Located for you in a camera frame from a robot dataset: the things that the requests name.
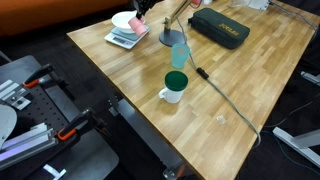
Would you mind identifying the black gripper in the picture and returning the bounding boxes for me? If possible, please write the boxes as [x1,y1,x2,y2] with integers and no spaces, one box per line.
[133,0,161,18]

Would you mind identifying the teal plastic cup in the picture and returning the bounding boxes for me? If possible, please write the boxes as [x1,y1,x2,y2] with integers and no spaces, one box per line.
[171,43,190,68]

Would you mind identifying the white bowl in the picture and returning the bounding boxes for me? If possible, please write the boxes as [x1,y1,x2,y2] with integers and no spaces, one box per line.
[111,11,136,33]

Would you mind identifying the orange handled clamp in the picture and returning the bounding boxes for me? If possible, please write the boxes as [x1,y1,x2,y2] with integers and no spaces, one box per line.
[22,64,71,96]
[57,108,106,141]

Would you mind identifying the pink plastic cup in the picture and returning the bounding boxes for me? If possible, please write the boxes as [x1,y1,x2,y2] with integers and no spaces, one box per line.
[128,17,146,36]

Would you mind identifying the white mug green inside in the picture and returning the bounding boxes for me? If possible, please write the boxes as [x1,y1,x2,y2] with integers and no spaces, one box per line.
[158,71,188,104]

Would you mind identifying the white kitchen scale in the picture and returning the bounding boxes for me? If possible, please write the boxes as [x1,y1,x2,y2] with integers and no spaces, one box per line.
[104,27,145,50]

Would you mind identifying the small clear plastic cap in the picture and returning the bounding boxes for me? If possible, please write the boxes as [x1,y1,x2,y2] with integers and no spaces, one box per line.
[216,115,226,124]

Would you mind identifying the grey braided cable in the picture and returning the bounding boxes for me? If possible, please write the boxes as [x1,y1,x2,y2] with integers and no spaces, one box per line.
[176,18,262,148]

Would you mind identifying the red plastic cup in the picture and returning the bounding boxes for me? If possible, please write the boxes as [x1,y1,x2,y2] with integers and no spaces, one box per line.
[191,0,202,5]

